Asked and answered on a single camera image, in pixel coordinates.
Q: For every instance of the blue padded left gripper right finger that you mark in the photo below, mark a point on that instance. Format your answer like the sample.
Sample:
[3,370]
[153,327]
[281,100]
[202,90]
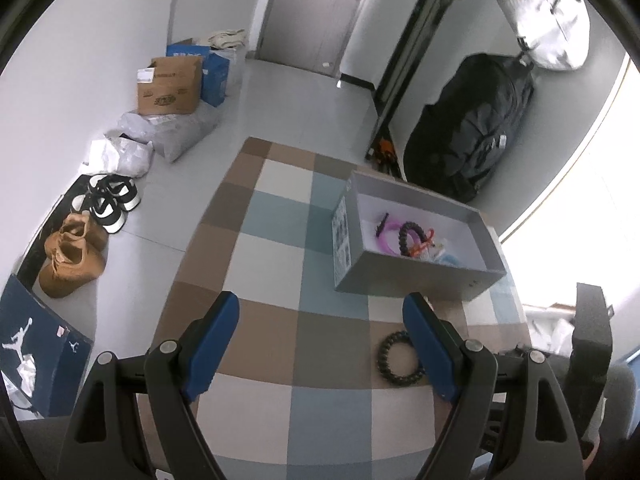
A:
[438,352]

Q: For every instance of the white hanging bag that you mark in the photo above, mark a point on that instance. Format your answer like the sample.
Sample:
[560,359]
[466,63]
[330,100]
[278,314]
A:
[553,34]

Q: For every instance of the brown cardboard box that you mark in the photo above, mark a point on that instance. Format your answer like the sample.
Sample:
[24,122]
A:
[170,85]

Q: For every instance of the blue jordan shoe box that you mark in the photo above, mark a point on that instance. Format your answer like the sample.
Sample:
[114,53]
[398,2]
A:
[43,356]

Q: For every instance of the black coat stand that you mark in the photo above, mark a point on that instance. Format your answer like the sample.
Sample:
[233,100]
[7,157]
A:
[412,45]

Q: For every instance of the blue cardboard box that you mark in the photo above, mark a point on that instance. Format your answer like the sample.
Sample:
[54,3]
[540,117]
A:
[215,70]

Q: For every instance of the clear red keychain charm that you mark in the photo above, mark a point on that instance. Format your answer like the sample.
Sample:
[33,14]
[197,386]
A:
[422,245]

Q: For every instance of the black white sandals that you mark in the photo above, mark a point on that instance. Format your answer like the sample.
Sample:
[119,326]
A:
[109,198]

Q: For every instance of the black backpack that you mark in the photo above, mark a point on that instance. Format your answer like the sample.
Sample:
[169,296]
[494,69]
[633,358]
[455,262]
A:
[459,140]

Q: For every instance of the grey plastic parcel bag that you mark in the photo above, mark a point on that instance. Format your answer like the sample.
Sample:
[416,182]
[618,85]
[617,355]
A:
[173,134]

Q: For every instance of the grey door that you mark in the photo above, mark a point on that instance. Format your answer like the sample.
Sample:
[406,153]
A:
[310,35]

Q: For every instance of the grey open storage box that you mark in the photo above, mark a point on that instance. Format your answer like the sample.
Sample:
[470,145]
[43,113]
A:
[370,227]

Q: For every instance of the checkered table cloth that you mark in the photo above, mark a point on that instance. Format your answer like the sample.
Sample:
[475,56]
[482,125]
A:
[297,394]

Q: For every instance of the cream tote bag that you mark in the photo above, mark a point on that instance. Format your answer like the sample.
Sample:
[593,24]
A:
[226,39]

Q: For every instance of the brown boots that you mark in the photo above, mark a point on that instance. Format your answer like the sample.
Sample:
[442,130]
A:
[75,256]

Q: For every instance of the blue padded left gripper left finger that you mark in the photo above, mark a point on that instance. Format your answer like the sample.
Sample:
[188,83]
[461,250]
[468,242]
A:
[204,343]

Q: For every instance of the white plastic bag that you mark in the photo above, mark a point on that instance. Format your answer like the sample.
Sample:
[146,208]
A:
[121,156]

